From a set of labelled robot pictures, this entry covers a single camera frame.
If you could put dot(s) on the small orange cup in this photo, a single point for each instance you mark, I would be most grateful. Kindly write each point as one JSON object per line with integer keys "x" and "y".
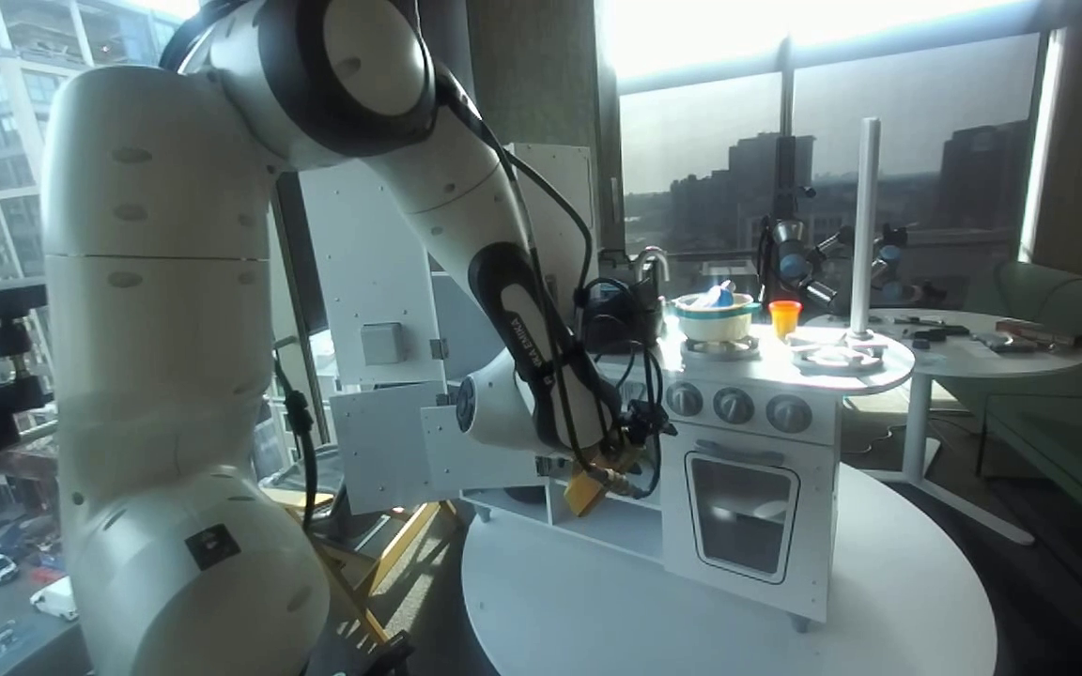
{"x": 781, "y": 318}

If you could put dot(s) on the green sofa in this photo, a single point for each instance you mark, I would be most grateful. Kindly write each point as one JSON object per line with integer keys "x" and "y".
{"x": 1034, "y": 413}

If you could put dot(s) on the grey oven knob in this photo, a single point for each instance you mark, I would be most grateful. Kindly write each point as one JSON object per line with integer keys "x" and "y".
{"x": 685, "y": 399}
{"x": 735, "y": 406}

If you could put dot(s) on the white bowl with items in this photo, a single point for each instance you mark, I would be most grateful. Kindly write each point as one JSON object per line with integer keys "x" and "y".
{"x": 718, "y": 314}

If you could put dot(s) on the white oven door with window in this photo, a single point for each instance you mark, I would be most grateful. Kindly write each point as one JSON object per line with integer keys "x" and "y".
{"x": 752, "y": 514}

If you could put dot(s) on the white side table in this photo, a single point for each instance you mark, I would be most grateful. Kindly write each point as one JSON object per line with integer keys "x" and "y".
{"x": 950, "y": 343}

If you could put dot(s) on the yellow wrist camera mount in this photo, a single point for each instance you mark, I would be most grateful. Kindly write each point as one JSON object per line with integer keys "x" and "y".
{"x": 583, "y": 492}

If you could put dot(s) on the white round table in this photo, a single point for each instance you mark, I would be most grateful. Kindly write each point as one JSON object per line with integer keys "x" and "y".
{"x": 901, "y": 602}

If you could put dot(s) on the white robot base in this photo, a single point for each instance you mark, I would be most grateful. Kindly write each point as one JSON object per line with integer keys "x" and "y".
{"x": 157, "y": 322}

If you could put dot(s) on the wooden yellow chair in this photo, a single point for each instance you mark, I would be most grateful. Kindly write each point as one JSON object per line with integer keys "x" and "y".
{"x": 374, "y": 553}

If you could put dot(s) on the white toy faucet pole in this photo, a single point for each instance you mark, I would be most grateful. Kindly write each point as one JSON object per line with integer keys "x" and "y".
{"x": 866, "y": 227}

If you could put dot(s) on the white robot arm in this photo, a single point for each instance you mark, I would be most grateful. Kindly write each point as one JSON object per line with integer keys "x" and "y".
{"x": 353, "y": 79}

